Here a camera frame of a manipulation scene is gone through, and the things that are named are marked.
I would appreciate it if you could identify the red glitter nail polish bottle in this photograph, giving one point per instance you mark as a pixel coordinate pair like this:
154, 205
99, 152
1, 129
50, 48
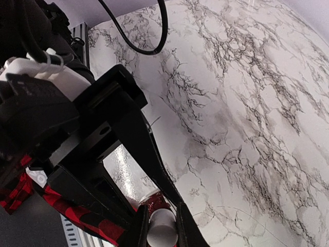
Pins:
155, 200

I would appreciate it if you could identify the white nail polish cap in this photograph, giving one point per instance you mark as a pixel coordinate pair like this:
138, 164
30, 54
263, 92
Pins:
162, 229

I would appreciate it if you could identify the red black plaid sleeve forearm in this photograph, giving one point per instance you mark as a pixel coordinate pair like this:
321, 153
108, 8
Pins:
23, 186

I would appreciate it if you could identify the aluminium left rear frame post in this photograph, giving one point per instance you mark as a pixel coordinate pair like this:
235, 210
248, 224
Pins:
80, 43

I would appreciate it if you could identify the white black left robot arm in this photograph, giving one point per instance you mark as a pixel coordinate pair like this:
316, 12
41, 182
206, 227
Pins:
31, 27

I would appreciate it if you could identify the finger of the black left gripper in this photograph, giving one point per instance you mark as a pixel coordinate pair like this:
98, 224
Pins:
139, 141

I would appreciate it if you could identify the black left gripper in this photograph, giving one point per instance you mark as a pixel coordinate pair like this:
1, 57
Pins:
42, 129

